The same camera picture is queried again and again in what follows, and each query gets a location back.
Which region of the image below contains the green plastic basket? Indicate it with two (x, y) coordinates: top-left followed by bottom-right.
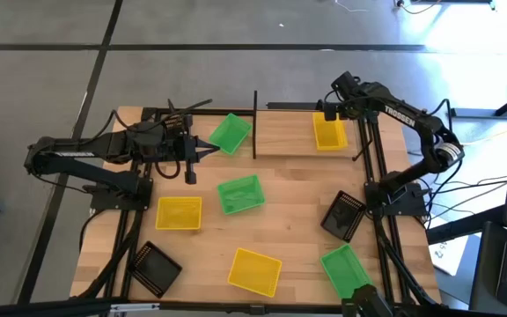
(216, 173), (267, 216)
(208, 112), (254, 156)
(319, 243), (374, 300)

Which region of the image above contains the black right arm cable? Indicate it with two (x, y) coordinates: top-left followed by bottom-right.
(428, 98), (453, 131)

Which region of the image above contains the dark left gripper cable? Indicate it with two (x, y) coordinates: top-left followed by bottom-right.
(153, 158), (183, 181)

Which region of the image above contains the white paper sheet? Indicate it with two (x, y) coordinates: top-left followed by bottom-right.
(428, 237), (469, 277)

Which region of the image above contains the black plastic basket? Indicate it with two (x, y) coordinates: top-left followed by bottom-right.
(320, 189), (368, 244)
(127, 240), (183, 299)

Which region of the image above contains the black desk bar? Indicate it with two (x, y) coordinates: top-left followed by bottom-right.
(424, 204), (507, 246)

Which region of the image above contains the black aluminium table frame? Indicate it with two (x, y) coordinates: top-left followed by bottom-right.
(0, 105), (507, 317)

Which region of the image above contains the black stand leg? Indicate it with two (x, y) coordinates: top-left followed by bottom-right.
(449, 83), (507, 120)

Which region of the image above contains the yellow plastic basket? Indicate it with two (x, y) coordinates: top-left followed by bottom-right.
(227, 247), (283, 299)
(154, 195), (203, 232)
(312, 111), (349, 152)

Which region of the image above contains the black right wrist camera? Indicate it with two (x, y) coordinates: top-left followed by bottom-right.
(322, 101), (339, 123)

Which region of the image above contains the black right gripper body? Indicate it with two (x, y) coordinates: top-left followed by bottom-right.
(322, 71), (361, 110)

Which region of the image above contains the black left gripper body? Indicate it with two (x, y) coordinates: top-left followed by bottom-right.
(160, 114), (198, 166)

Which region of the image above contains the long black bar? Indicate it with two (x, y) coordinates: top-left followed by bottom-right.
(265, 101), (325, 111)

